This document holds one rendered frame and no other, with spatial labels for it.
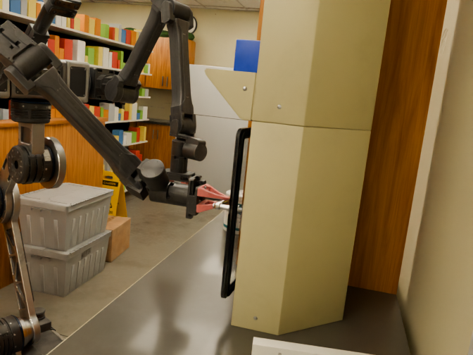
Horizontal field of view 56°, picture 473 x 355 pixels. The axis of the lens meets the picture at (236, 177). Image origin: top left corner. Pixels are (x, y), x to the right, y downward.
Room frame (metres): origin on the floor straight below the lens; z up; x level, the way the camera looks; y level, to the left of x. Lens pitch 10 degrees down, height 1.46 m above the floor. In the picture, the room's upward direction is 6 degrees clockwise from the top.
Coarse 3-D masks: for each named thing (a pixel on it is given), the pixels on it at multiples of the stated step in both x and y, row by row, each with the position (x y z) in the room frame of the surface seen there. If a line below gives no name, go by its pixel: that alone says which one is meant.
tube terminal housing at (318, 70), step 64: (320, 0) 0.93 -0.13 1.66; (384, 0) 1.02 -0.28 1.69; (320, 64) 0.94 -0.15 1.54; (256, 128) 0.95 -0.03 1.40; (320, 128) 0.95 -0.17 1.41; (256, 192) 0.95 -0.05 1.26; (320, 192) 0.96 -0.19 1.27; (256, 256) 0.94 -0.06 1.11; (320, 256) 0.98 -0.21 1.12; (256, 320) 0.94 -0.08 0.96; (320, 320) 0.99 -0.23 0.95
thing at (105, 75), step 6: (96, 72) 1.75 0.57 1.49; (102, 72) 1.77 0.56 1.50; (108, 72) 1.79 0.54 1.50; (114, 72) 1.81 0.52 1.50; (96, 78) 1.75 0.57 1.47; (102, 78) 1.74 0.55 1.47; (108, 78) 1.72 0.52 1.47; (96, 84) 1.75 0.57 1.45; (102, 84) 1.73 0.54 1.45; (96, 90) 1.75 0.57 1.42; (102, 90) 1.74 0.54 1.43; (96, 96) 1.77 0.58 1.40; (102, 96) 1.78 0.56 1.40
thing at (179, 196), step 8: (200, 176) 1.11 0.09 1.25; (176, 184) 1.10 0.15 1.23; (184, 184) 1.10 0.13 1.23; (192, 184) 1.07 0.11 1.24; (176, 192) 1.08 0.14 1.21; (184, 192) 1.08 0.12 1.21; (192, 192) 1.07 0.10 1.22; (168, 200) 1.09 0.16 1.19; (176, 200) 1.08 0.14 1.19; (184, 200) 1.07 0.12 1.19; (192, 216) 1.08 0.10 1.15
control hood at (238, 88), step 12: (216, 72) 0.97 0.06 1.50; (228, 72) 0.97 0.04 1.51; (240, 72) 0.96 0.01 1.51; (216, 84) 0.97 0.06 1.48; (228, 84) 0.97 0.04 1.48; (240, 84) 0.96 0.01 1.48; (252, 84) 0.95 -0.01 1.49; (228, 96) 0.97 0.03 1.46; (240, 96) 0.96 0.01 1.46; (252, 96) 0.95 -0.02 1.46; (240, 108) 0.96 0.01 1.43; (252, 108) 0.96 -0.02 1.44
